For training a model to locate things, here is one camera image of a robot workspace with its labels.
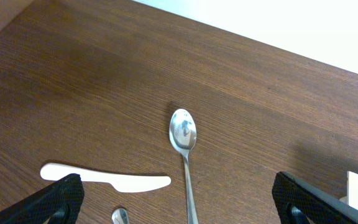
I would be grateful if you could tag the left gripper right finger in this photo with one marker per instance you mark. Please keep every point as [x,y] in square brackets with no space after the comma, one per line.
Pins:
[297,201]

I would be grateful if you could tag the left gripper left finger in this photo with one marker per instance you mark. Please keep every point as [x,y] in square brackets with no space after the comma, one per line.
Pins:
[59,202]

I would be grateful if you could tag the white plastic knife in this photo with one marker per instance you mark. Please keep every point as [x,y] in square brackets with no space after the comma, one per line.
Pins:
[120,182]

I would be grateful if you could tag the large steel spoon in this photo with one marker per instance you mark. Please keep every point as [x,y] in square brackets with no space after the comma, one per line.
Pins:
[182,135]

